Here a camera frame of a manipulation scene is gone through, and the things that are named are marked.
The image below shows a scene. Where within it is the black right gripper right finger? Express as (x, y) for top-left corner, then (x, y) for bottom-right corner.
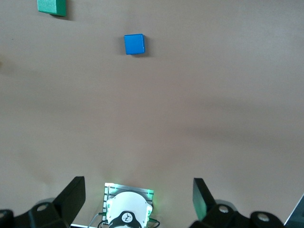
(189, 178), (285, 228)

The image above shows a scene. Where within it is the green wooden block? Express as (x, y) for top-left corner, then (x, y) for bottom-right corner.
(37, 0), (67, 17)

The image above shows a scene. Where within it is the thin grey base cable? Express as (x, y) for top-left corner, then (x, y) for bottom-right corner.
(88, 212), (107, 228)

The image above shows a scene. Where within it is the blue wooden block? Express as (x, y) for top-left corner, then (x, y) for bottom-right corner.
(123, 33), (146, 56)

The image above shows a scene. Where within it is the brown table cover sheet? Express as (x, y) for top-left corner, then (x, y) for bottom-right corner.
(0, 0), (304, 228)

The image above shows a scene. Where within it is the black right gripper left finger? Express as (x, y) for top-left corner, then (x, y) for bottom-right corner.
(0, 176), (86, 228)

